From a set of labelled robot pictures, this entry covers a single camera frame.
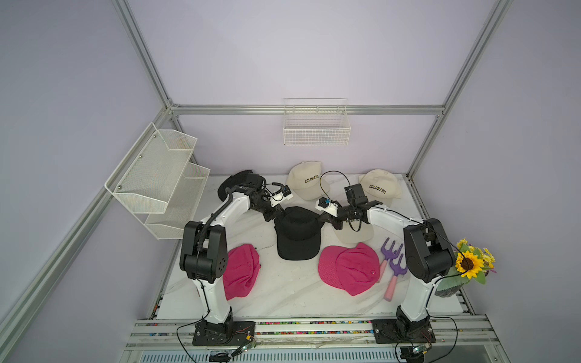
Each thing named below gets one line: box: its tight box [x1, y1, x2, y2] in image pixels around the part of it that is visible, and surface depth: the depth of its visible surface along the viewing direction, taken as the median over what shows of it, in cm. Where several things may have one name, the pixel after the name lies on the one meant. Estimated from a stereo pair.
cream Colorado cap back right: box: [358, 168, 402, 207], surface depth 112 cm
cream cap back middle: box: [285, 161, 331, 202], surface depth 117 cm
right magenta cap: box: [317, 242, 381, 297], surface depth 88 cm
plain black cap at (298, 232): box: [273, 205, 324, 261], surface depth 92 cm
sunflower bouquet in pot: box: [434, 237, 498, 298], surface depth 65 cm
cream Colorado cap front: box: [334, 220, 375, 245], surface depth 88 cm
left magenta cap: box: [223, 244, 261, 301], surface depth 86 cm
